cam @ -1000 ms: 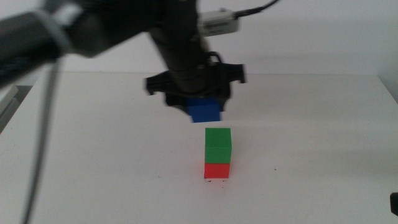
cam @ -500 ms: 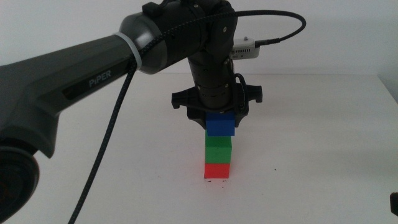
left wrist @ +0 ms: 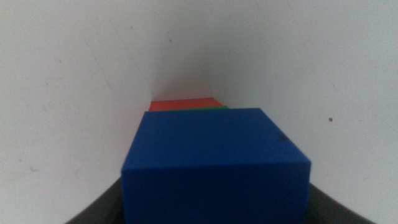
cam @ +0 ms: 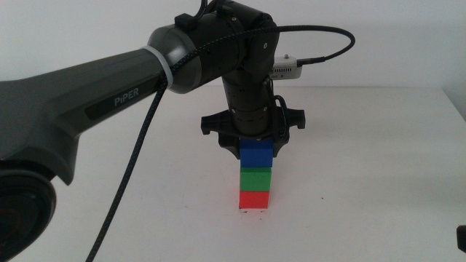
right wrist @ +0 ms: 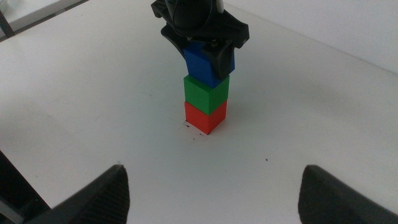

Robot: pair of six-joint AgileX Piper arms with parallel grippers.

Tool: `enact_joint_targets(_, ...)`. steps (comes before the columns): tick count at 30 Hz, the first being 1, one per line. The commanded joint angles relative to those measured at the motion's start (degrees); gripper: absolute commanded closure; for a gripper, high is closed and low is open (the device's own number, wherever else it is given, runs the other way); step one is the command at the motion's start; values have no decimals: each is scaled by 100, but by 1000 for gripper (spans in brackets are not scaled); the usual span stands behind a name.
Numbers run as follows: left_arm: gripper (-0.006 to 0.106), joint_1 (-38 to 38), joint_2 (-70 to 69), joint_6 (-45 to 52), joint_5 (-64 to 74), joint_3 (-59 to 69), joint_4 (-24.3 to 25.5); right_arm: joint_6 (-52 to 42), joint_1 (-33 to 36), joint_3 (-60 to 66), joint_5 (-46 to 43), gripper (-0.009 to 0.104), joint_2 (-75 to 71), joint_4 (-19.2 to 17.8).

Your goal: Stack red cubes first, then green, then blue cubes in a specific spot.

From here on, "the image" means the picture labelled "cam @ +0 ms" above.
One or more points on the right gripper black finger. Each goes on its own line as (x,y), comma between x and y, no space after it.
(462,238)

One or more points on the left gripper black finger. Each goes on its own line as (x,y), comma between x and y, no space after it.
(231,145)
(280,145)

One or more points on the blue cube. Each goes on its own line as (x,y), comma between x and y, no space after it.
(256,156)

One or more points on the green cube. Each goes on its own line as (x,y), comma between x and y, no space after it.
(255,180)

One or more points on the red cube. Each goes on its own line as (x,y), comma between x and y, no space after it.
(254,200)

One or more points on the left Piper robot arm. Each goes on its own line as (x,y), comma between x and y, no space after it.
(73,98)

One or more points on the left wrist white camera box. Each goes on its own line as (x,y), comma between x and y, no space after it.
(285,69)

